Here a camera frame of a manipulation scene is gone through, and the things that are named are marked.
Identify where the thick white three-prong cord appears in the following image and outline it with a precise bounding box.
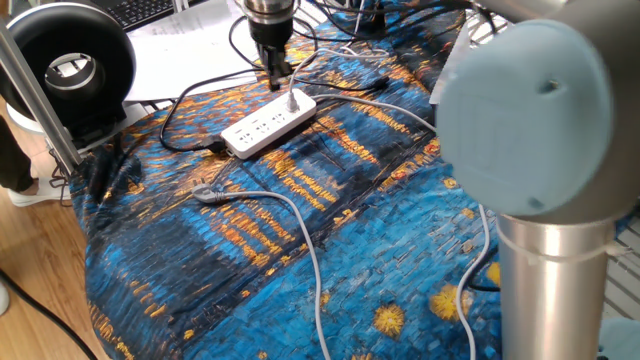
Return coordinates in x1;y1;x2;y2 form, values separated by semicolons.
191;92;494;360

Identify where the black keyboard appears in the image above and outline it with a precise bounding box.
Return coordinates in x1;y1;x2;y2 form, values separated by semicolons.
89;0;177;32

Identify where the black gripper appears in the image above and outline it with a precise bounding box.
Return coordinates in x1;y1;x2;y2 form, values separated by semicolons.
248;16;296;93

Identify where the aluminium frame post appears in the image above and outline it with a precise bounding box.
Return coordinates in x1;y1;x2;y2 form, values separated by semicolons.
0;19;84;175

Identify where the thin white two-prong cord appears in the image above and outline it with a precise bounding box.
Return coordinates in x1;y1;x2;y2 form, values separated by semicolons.
284;45;391;114

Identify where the white shoe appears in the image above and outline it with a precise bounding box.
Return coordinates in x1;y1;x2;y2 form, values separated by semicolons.
7;175;72;209

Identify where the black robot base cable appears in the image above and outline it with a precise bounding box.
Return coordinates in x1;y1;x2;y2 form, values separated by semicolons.
467;249;501;294

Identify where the white flat box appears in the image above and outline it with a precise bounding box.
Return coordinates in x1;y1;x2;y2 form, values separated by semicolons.
134;0;251;46
123;29;261;104

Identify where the black floor cable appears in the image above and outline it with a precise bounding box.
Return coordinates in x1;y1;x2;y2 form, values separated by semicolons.
0;268;100;360

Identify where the dark trouser leg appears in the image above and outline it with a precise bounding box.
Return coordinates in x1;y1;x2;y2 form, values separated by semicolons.
0;114;37;194

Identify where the black plug with cable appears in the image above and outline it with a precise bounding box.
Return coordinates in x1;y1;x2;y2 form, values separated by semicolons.
158;67;261;155

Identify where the white power strip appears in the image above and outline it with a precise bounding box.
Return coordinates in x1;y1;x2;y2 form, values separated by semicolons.
219;88;318;161

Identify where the black cable bundle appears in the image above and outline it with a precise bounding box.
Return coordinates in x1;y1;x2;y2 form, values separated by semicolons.
299;0;474;44

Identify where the black round ring device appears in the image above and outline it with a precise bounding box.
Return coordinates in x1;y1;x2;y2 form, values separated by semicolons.
0;2;138;151

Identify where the starry night patterned tablecloth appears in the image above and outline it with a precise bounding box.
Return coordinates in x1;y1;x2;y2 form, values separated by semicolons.
69;0;640;360

